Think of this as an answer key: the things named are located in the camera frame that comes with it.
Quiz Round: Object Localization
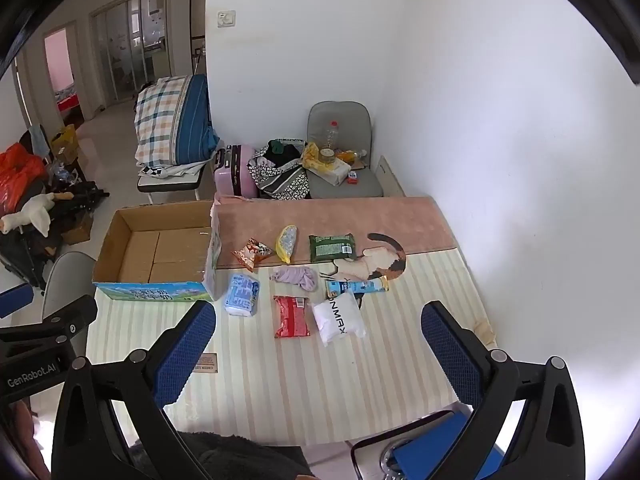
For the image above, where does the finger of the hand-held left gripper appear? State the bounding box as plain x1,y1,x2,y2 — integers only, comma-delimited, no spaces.
0,283,34,320
0,294,99,346

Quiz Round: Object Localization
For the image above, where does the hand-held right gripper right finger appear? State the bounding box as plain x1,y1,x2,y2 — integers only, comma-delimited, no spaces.
421,301,586,480

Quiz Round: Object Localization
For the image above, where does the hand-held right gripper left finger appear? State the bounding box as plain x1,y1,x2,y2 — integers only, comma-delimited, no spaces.
51,300,217,480

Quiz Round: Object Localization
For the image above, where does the light blue tissue pack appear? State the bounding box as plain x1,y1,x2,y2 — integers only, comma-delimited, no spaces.
223,273,261,317

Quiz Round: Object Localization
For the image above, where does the red packet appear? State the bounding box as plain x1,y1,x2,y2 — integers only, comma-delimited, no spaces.
273,295,312,340

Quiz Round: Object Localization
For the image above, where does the long blue packet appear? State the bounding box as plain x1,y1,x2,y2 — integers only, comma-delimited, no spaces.
325,277,390,297

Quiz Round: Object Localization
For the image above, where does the orange snack packet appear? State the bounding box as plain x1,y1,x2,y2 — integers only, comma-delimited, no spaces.
231,238,274,272

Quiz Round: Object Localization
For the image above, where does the white packet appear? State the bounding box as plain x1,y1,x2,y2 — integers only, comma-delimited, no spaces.
312,293,367,347

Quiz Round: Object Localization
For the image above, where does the purple cloth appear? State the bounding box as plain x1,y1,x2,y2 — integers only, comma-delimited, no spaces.
269,266,320,293

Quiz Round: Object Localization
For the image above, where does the yellow clear packet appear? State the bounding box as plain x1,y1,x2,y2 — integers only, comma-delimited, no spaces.
276,225,299,265

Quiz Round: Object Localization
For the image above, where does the green packet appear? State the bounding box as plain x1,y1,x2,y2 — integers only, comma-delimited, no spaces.
308,233,358,263

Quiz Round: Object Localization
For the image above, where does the person's left hand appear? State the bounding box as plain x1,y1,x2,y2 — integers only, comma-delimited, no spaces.
2,400,52,480

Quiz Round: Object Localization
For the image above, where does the grey plastic chair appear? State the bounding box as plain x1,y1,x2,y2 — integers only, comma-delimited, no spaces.
42,251,97,361

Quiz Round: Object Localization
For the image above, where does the black bag pile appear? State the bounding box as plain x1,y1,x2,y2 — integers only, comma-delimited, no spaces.
0,182,110,291

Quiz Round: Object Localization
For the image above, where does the blue stool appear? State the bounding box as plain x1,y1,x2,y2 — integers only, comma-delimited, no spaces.
350,409,507,480

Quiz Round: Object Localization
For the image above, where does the small brown cardboard box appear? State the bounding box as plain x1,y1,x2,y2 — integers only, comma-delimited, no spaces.
62,214,94,246

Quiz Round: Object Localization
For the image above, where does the white goose plush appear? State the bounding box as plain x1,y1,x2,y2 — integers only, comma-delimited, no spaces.
0,192,55,238

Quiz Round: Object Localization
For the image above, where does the dark fuzzy cloth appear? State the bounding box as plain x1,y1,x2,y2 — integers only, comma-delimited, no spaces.
134,431,314,480

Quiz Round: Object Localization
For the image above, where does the orange plastic bag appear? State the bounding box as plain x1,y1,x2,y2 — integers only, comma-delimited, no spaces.
0,142,49,216

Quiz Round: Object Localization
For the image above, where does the yellow brown carton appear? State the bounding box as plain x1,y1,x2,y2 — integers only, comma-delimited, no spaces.
50,124,80,166

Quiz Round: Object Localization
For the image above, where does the white seat chair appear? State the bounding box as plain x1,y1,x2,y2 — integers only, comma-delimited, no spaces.
137,160,216,206

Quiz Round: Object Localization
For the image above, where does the pink suitcase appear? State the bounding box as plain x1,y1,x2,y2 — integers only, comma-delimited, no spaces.
213,144,259,199

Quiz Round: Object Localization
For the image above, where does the white board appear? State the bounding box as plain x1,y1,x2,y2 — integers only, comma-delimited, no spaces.
376,155,406,199

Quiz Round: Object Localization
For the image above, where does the black white patterned bag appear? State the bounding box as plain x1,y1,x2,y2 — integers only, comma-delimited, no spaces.
247,143,312,200

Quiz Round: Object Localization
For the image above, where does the white carton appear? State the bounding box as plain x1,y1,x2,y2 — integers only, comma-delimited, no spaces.
312,159,352,185

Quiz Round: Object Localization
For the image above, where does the dark green clothing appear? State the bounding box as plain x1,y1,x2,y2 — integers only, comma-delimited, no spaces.
264,138,307,164

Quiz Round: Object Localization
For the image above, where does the yellow plastic bag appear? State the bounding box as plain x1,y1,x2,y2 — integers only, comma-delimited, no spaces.
301,142,326,171

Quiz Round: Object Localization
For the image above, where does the blue cushion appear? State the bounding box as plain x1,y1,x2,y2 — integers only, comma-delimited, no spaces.
172,73,221,166

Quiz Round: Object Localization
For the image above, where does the clear plastic bottle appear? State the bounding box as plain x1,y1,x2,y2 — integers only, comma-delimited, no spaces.
321,119,341,165

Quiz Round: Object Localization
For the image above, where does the grey padded chair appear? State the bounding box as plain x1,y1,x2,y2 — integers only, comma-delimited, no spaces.
305,101,385,200

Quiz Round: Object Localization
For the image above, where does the glass sliding door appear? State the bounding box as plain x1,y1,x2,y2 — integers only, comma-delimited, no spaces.
89,0,174,111

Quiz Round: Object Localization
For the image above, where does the wooden door frame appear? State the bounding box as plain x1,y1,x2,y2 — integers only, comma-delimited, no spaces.
37,21,85,122

